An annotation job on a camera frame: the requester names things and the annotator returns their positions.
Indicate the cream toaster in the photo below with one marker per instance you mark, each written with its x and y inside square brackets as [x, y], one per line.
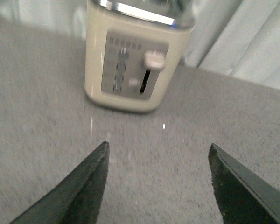
[132, 50]

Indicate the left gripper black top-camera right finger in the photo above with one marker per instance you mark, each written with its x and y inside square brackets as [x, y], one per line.
[242, 196]

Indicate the white curtain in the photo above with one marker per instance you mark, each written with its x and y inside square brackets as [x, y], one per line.
[237, 38]

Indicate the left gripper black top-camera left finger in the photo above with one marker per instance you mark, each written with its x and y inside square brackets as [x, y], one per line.
[77, 198]

